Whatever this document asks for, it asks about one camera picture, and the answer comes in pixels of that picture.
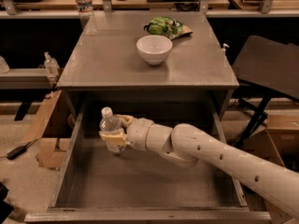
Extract background water bottle on shelf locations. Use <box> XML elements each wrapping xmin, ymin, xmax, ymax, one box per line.
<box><xmin>75</xmin><ymin>0</ymin><xmax>97</xmax><ymax>35</ymax></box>

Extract grey cabinet with top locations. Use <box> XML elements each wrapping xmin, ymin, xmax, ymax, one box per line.
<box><xmin>56</xmin><ymin>10</ymin><xmax>240</xmax><ymax>120</ymax></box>

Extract clear plastic water bottle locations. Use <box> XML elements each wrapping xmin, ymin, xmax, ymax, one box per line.
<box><xmin>99</xmin><ymin>106</ymin><xmax>125</xmax><ymax>155</ymax></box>

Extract cardboard pieces on left floor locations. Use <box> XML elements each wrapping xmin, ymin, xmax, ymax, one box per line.
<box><xmin>21</xmin><ymin>91</ymin><xmax>72</xmax><ymax>169</ymax></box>

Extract white ceramic bowl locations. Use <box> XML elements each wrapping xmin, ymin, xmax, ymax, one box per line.
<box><xmin>136</xmin><ymin>35</ymin><xmax>173</xmax><ymax>65</ymax></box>

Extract open grey top drawer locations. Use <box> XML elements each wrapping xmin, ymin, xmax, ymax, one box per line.
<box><xmin>25</xmin><ymin>103</ymin><xmax>271</xmax><ymax>224</ymax></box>

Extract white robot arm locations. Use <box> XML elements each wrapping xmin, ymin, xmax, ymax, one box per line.
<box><xmin>99</xmin><ymin>115</ymin><xmax>299</xmax><ymax>219</ymax></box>

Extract black folding chair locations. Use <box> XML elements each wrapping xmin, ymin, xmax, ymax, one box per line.
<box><xmin>233</xmin><ymin>35</ymin><xmax>299</xmax><ymax>147</ymax></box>

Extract black power adapter on floor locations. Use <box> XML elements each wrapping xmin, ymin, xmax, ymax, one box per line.
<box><xmin>7</xmin><ymin>144</ymin><xmax>29</xmax><ymax>160</ymax></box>

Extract green snack bag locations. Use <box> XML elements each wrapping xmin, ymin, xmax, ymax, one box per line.
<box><xmin>144</xmin><ymin>16</ymin><xmax>192</xmax><ymax>40</ymax></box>

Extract small sanitizer bottle left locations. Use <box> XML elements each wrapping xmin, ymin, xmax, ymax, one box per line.
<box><xmin>44</xmin><ymin>52</ymin><xmax>59</xmax><ymax>77</ymax></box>

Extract brown cardboard box right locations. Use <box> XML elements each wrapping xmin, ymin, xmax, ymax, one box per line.
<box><xmin>242</xmin><ymin>115</ymin><xmax>299</xmax><ymax>224</ymax></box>

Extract small white pump bottle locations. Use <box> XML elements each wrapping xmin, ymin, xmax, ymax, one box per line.
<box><xmin>221</xmin><ymin>43</ymin><xmax>230</xmax><ymax>55</ymax></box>

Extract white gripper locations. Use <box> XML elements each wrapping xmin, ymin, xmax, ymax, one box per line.
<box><xmin>99</xmin><ymin>115</ymin><xmax>153</xmax><ymax>151</ymax></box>

